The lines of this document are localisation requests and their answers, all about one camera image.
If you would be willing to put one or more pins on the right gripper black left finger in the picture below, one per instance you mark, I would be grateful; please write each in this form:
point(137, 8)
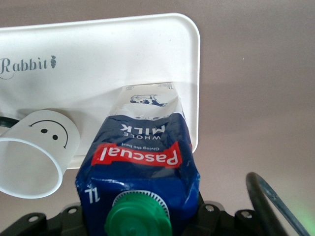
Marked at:
point(37, 226)

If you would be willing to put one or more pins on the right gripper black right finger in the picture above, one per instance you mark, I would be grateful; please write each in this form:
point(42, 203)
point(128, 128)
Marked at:
point(221, 223)

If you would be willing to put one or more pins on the white smiley face mug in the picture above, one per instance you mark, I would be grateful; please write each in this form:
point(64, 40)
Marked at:
point(37, 152)

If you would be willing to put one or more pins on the blue white milk carton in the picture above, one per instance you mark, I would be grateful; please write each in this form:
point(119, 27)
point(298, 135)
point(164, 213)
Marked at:
point(142, 152)

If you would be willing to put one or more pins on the cream rabbit print tray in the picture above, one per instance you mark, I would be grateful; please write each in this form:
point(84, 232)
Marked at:
point(98, 49)

